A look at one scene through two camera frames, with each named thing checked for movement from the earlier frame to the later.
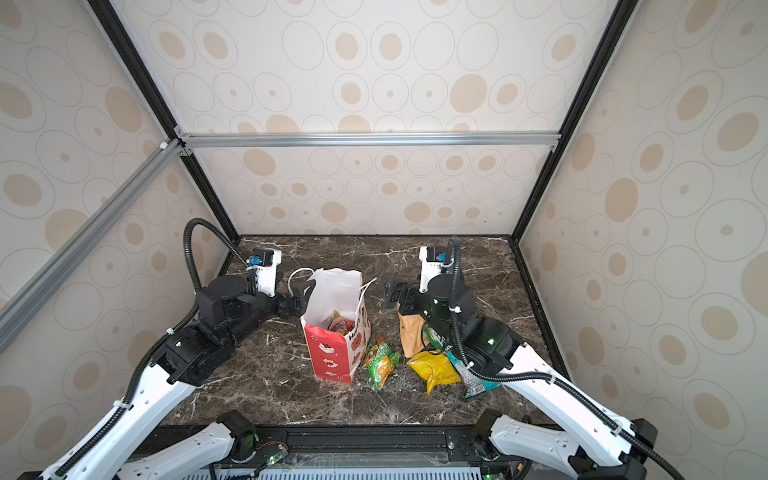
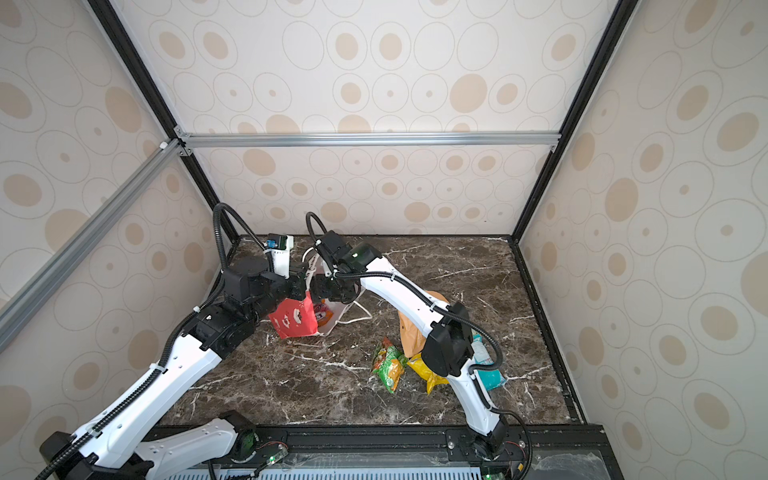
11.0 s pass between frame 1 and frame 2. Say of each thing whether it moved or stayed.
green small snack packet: moved
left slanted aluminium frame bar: stayed
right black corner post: stayed
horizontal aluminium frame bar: stayed
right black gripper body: moved
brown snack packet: stayed
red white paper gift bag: moved
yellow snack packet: stayed
